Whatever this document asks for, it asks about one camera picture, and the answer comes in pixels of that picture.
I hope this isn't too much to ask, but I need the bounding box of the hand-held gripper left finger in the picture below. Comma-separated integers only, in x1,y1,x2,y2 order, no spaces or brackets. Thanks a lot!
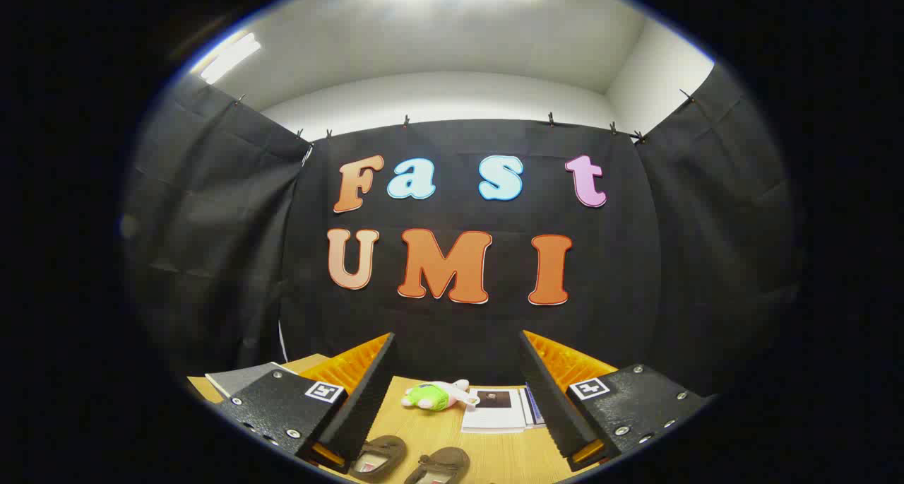
218,332,398,474

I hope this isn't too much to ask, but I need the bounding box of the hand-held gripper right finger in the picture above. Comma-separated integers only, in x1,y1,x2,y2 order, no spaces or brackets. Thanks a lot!
519,330,711,474

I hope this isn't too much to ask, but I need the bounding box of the brown fuzzy shoe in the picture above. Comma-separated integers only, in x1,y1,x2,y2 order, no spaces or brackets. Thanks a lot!
349,435,409,483
404,447,471,484

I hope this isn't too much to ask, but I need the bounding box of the grey fabric storage box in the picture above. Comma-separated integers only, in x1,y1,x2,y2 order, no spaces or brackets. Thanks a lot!
205,361,301,400

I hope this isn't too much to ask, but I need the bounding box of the blue book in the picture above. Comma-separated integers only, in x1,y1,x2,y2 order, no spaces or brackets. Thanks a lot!
523,383,547,428

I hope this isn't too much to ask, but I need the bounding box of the white book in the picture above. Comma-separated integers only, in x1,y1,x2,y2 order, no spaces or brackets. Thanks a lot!
461,388,528,434

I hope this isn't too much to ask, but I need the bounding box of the green and white plush toy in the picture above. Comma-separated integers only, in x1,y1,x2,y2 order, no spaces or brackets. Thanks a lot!
401,379,481,412

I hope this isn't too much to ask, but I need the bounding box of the black backdrop cloth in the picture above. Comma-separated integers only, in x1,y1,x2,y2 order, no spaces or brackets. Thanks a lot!
120,64,806,400

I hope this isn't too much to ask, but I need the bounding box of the ceiling light panel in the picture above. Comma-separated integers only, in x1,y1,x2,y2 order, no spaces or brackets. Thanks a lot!
199,32,262,85

